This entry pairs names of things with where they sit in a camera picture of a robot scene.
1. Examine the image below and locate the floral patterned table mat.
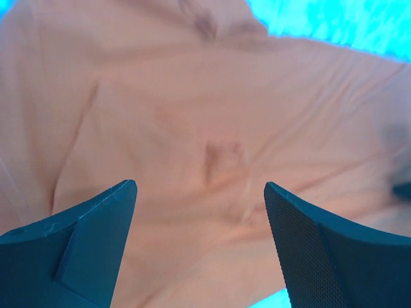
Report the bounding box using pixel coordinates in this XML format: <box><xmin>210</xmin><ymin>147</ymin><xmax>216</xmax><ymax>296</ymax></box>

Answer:
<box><xmin>0</xmin><ymin>0</ymin><xmax>411</xmax><ymax>308</ymax></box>

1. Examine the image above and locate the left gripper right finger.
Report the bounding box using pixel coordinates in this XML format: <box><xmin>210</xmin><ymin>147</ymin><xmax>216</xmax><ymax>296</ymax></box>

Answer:
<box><xmin>264</xmin><ymin>182</ymin><xmax>410</xmax><ymax>308</ymax></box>

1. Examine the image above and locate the orange t shirt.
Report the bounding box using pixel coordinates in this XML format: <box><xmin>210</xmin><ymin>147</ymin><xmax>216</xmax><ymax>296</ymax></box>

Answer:
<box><xmin>0</xmin><ymin>0</ymin><xmax>411</xmax><ymax>308</ymax></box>

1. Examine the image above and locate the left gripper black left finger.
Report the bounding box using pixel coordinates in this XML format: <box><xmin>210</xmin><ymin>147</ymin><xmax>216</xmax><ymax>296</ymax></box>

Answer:
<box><xmin>1</xmin><ymin>180</ymin><xmax>137</xmax><ymax>307</ymax></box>

